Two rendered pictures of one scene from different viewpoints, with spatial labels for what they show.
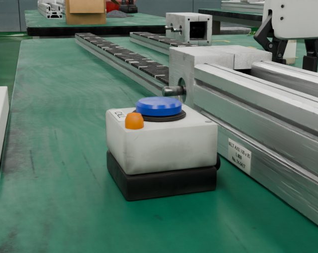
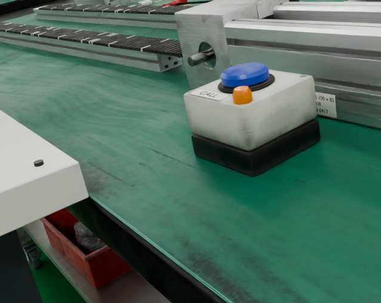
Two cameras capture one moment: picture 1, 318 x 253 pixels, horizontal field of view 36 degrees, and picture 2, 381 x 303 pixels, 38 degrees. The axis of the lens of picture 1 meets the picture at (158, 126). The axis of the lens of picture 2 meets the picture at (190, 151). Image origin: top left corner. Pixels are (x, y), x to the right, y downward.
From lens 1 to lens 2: 0.17 m
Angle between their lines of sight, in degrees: 16
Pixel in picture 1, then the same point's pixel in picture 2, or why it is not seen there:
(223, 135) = not seen: hidden behind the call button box
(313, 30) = not seen: outside the picture
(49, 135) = (87, 142)
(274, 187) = (374, 121)
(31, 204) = (164, 211)
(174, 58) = (186, 23)
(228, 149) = not seen: hidden behind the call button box
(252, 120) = (331, 64)
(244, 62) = (266, 9)
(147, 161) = (265, 131)
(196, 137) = (299, 94)
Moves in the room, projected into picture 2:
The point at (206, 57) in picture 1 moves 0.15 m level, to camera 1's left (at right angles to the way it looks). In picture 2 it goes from (232, 13) to (96, 48)
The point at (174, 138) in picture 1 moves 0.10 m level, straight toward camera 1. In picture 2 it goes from (282, 101) to (353, 141)
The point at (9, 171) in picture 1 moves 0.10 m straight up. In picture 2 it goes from (96, 189) to (63, 77)
